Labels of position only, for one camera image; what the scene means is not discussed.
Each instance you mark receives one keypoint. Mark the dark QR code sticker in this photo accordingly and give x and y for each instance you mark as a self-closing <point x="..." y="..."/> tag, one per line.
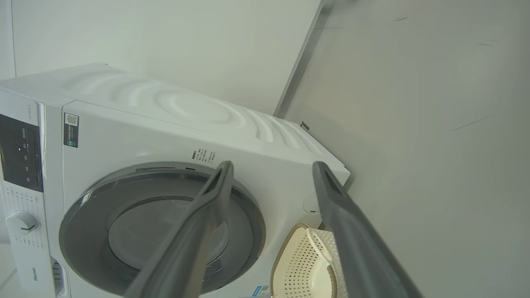
<point x="71" y="130"/>

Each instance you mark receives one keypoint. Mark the blue energy label sticker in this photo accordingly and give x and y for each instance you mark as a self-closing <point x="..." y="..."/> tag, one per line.
<point x="261" y="290"/>

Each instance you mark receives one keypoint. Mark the round glass washer door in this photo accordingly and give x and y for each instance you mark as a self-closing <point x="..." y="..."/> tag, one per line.
<point x="89" y="231"/>

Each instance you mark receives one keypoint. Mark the white front-load washing machine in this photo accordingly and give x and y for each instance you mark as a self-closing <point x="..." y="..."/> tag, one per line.
<point x="124" y="136"/>

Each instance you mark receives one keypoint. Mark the dark washing machine display panel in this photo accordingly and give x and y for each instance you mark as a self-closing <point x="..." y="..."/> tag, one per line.
<point x="20" y="157"/>

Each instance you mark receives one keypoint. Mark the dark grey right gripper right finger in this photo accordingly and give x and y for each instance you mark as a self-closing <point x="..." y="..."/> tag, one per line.
<point x="356" y="248"/>

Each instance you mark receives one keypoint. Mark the cream perforated laundry basket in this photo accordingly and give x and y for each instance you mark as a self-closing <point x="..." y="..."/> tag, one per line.
<point x="296" y="265"/>

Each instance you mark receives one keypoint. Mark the white washing machine dial knob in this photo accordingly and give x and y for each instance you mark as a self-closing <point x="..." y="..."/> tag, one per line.
<point x="20" y="222"/>

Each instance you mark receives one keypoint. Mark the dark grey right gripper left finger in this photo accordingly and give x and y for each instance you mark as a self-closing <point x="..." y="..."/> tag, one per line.
<point x="186" y="248"/>

